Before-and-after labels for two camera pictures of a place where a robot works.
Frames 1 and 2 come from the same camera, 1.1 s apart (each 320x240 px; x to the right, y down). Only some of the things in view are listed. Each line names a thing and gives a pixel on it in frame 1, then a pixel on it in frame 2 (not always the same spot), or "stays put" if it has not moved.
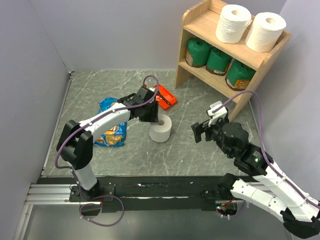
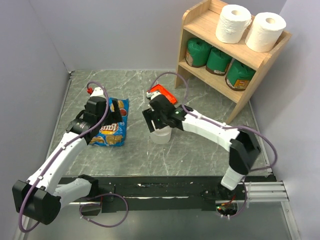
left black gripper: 153,116 -> 114,116
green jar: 197,52 stays put
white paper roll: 265,32 stays put
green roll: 218,62 stays put
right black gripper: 198,128 -> 149,115
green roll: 239,75 stays put
